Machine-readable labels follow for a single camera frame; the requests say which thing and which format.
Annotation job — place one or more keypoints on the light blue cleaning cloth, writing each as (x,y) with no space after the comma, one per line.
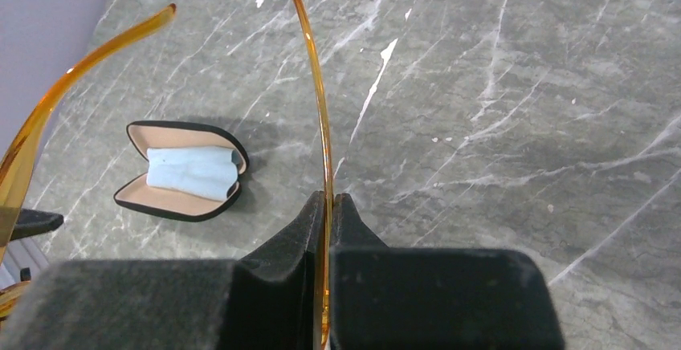
(204,171)

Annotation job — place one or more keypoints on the orange transparent sunglasses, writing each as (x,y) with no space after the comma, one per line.
(17,165)

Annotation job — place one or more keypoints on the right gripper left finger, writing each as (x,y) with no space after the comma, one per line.
(261,301)

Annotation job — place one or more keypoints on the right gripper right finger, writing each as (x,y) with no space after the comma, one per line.
(386,297)

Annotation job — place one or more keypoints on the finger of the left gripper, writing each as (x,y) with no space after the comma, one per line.
(35,222)

